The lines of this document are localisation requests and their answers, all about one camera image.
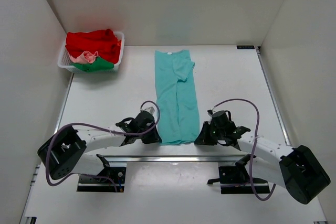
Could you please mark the white plastic basket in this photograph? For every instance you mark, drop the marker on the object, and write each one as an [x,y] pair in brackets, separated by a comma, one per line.
[65,62]

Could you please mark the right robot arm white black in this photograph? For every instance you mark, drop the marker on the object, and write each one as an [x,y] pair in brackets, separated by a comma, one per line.
[295,169]

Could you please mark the pink t shirt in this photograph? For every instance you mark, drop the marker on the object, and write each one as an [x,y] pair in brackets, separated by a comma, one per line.
[85,58]

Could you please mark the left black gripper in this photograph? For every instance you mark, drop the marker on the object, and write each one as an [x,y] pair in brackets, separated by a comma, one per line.
[154,138]

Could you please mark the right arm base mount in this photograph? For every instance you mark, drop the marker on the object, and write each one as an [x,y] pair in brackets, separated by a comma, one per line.
[233,177]

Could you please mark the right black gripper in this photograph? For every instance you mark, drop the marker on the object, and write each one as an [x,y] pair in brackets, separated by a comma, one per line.
[203,138]

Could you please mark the aluminium rail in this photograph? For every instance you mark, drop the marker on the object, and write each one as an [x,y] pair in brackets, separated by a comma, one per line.
[172,159]

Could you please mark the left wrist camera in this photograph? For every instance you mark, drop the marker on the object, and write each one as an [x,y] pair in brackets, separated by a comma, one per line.
[149,109]

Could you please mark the dark label plate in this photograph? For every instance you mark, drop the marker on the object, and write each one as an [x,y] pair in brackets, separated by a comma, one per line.
[245,47]

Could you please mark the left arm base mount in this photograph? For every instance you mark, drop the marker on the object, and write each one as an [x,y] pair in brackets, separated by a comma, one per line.
[110,180]

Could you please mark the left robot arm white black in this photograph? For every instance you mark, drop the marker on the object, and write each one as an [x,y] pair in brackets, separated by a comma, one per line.
[74,151]

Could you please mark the red t shirt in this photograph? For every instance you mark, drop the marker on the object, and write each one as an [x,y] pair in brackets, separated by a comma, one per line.
[103,41]

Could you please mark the teal t shirt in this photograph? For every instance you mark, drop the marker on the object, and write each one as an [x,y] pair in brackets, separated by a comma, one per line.
[176,97]

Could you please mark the green t shirt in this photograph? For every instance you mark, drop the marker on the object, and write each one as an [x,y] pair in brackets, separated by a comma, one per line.
[98,65]

